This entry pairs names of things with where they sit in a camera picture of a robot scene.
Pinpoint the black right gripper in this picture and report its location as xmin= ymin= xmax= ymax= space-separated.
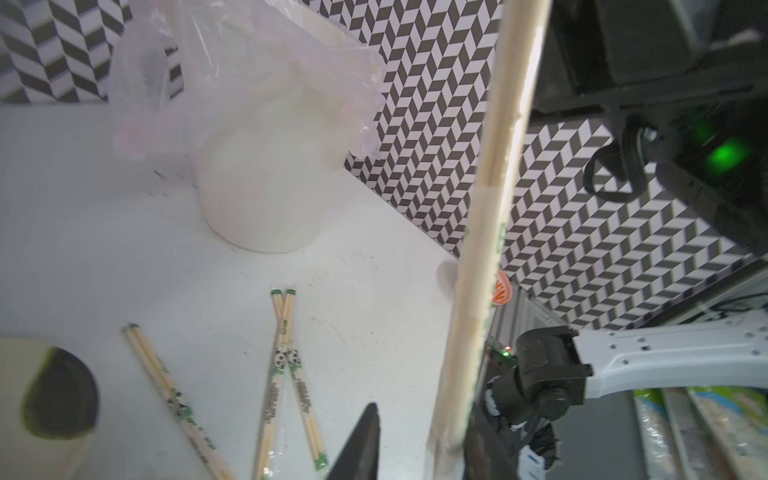
xmin=530 ymin=1 xmax=767 ymax=124

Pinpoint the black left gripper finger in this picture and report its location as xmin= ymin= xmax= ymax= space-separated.
xmin=326 ymin=402 xmax=381 ymax=480

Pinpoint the chopsticks green band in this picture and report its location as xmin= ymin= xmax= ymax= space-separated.
xmin=423 ymin=1 xmax=552 ymax=479

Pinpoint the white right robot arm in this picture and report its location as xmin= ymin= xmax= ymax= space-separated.
xmin=481 ymin=1 xmax=767 ymax=429

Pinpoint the orange patterned bowl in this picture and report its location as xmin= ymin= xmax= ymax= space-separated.
xmin=492 ymin=269 xmax=513 ymax=306

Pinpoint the cream plate with green patch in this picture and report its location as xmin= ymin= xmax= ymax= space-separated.
xmin=1 ymin=338 xmax=100 ymax=479

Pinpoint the white trash bin with bag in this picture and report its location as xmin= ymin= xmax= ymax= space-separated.
xmin=108 ymin=1 xmax=385 ymax=253

